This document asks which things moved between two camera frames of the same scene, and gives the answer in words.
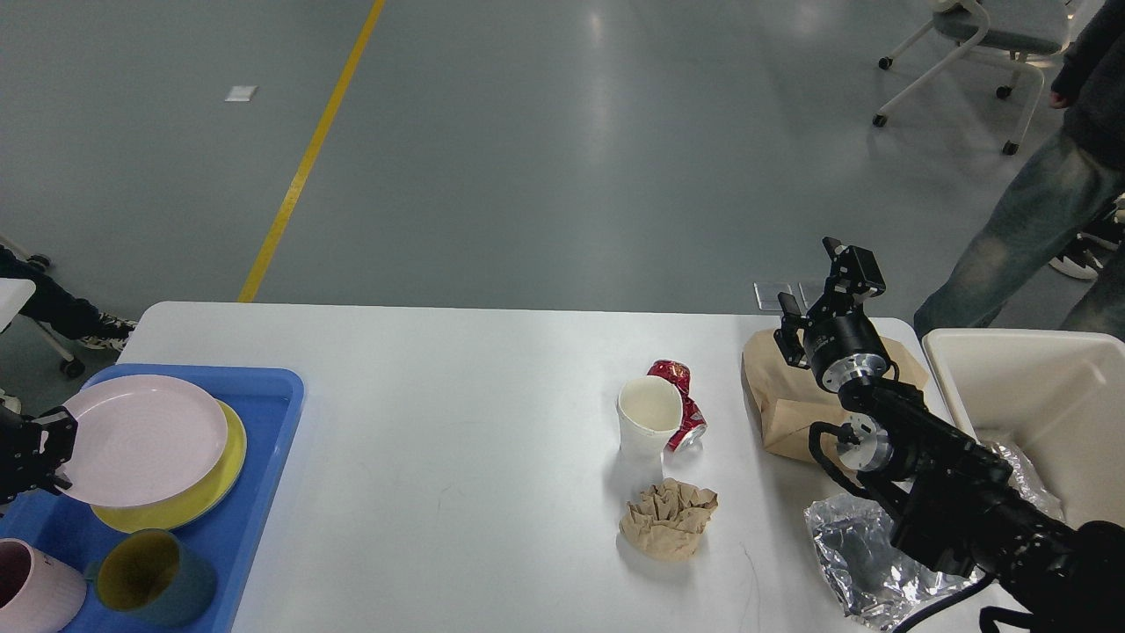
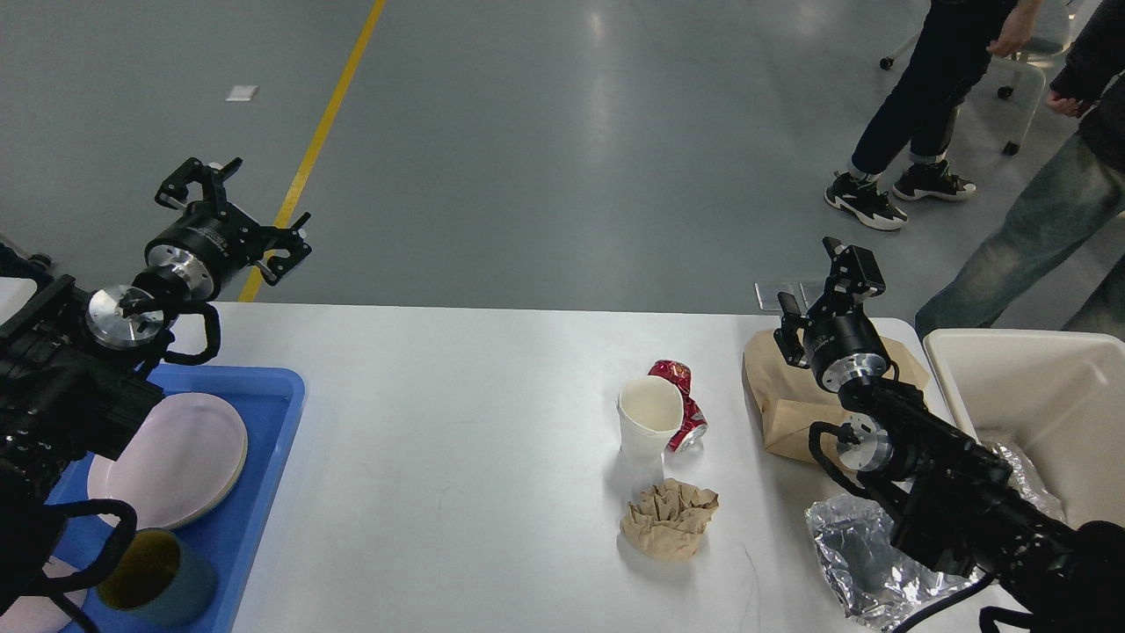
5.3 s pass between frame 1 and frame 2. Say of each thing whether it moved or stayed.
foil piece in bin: stayed
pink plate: moved
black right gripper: stayed
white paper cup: stayed
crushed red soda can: stayed
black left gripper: moved
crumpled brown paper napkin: stayed
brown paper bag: stayed
